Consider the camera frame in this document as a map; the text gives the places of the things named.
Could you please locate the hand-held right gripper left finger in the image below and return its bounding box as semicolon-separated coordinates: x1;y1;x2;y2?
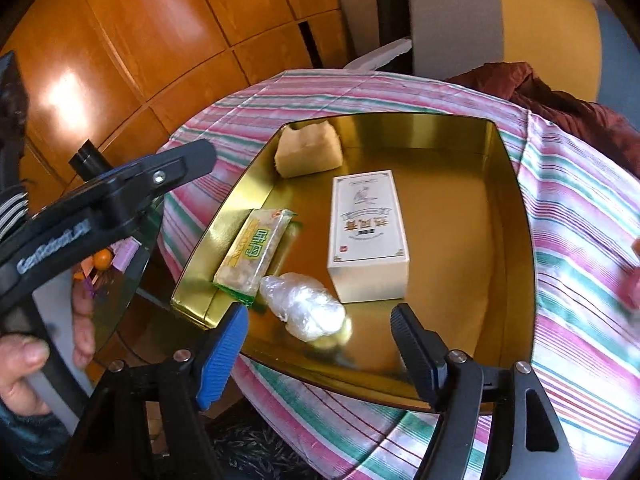
60;302;251;480

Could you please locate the gold tin tray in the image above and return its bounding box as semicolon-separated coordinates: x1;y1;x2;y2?
170;112;537;413

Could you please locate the clear plastic bag bundle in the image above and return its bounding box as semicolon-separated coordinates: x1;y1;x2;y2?
258;272;347;343

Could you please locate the grey yellow blue armchair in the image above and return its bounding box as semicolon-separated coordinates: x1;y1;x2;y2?
342;0;640;126

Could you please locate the yellow knitted sock bundle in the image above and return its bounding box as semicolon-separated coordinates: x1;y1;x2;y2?
274;121;343;179

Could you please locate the pink plastic object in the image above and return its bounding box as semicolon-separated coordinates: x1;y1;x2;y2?
111;240;138;271

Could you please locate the cracker packet with green edges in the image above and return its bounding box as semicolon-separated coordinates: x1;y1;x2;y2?
212;208;296;307

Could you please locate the black cylindrical knob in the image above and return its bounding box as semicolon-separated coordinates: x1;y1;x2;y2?
68;141;113;181

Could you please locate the striped tablecloth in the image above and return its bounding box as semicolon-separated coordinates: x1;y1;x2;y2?
157;67;640;480

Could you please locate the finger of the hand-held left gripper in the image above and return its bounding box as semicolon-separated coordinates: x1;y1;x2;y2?
97;139;218;211

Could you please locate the white and green carton box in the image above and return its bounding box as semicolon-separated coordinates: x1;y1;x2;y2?
327;170;411;304

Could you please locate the dark red jacket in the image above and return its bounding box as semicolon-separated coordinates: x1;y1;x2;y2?
445;61;640;181

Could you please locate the person's left forearm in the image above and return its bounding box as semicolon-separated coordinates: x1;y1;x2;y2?
0;400;71;480

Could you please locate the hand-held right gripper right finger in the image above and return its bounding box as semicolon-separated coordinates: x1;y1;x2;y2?
390;302;601;480

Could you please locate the person's left hand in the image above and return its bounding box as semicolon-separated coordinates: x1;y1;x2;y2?
0;280;97;416

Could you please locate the wooden cabinet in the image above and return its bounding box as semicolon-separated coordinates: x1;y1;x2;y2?
0;0;351;241

